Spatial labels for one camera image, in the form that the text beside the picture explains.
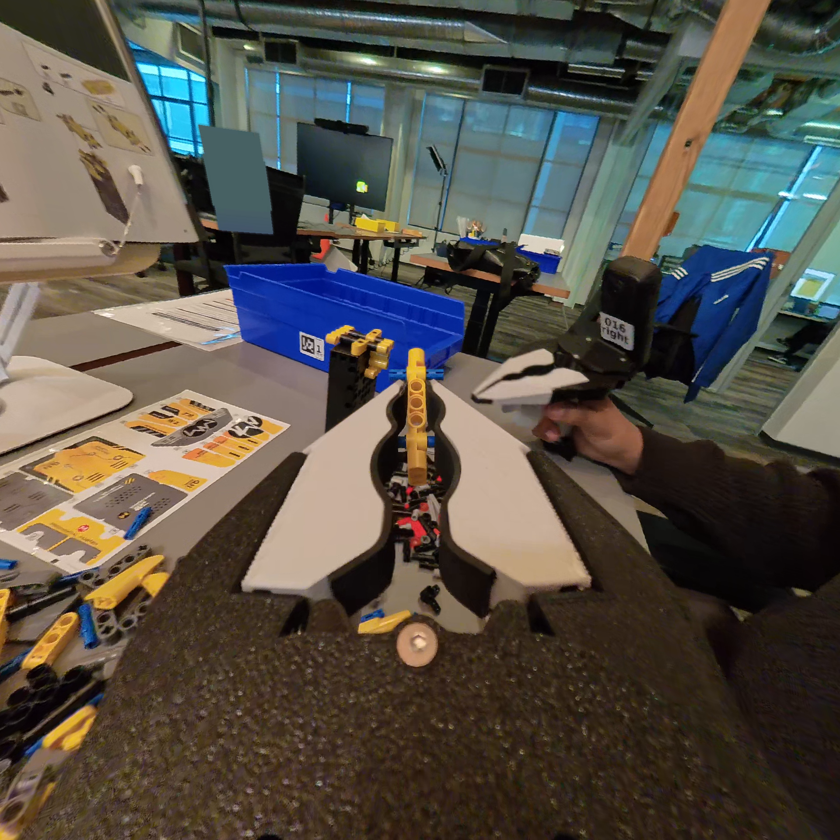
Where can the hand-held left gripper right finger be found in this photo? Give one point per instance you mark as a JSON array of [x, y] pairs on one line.
[[518, 512]]

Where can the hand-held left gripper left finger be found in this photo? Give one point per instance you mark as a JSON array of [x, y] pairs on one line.
[[315, 512]]

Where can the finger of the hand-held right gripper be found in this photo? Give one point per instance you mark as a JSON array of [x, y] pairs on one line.
[[538, 388], [525, 364]]

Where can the yellow toy beam blue pins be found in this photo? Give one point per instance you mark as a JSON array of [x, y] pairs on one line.
[[417, 400]]

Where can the person's right hand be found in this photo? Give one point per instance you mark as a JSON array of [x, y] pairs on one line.
[[604, 433]]

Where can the blue jacket white stripes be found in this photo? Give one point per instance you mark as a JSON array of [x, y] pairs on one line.
[[722, 308]]

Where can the pile of black red pins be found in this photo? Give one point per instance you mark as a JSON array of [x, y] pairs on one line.
[[420, 518]]

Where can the black bag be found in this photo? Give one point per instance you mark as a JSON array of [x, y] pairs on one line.
[[492, 259]]

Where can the black toy brick tower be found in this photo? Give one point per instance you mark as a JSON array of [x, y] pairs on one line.
[[348, 394]]

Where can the yellow curved toy panel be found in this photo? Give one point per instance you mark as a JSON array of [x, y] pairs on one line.
[[387, 622]]

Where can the blue plastic bin with tag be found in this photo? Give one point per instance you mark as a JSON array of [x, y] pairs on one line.
[[275, 315]]

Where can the pile of yellow grey beams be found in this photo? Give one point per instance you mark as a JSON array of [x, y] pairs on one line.
[[124, 581]]

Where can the yellow box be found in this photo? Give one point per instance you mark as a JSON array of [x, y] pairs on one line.
[[377, 225]]

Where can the printed instruction booklet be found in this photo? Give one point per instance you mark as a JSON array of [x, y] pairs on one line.
[[98, 459]]

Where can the black light stand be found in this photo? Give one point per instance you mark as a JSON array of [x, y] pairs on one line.
[[436, 157]]

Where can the printed paper sheet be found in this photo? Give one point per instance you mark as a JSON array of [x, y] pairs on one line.
[[170, 318]]

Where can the wooden office desk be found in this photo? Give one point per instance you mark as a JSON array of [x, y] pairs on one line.
[[315, 229]]

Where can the black computer monitor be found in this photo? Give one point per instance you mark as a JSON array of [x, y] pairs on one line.
[[341, 164]]

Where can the white book stand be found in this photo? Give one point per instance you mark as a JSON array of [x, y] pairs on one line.
[[59, 400]]

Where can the desk with black frame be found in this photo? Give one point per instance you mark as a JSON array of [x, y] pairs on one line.
[[485, 308]]

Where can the wooden post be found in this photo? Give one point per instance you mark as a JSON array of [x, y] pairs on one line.
[[695, 131]]

